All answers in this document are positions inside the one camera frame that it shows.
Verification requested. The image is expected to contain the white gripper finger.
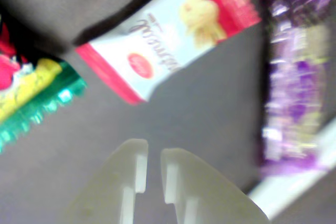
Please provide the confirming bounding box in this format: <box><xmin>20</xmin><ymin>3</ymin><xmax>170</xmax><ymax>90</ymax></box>
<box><xmin>160</xmin><ymin>147</ymin><xmax>270</xmax><ymax>224</ymax></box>
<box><xmin>65</xmin><ymin>138</ymin><xmax>149</xmax><ymax>224</ymax></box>

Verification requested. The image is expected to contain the small red white candy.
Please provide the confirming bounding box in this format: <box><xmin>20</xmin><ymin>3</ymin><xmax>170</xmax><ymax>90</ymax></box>
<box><xmin>75</xmin><ymin>0</ymin><xmax>262</xmax><ymax>105</ymax></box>

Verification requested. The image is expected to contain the purple wrapped candy bar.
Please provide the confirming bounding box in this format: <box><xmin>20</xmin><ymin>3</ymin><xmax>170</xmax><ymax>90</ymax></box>
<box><xmin>259</xmin><ymin>0</ymin><xmax>336</xmax><ymax>175</ymax></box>

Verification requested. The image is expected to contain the white paper wrapped straw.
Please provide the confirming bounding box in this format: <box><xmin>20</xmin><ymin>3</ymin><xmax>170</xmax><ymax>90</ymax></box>
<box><xmin>248</xmin><ymin>121</ymin><xmax>336</xmax><ymax>221</ymax></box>

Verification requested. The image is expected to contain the long green snack stick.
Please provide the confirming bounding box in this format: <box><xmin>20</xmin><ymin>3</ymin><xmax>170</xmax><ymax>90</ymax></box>
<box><xmin>0</xmin><ymin>15</ymin><xmax>89</xmax><ymax>154</ymax></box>

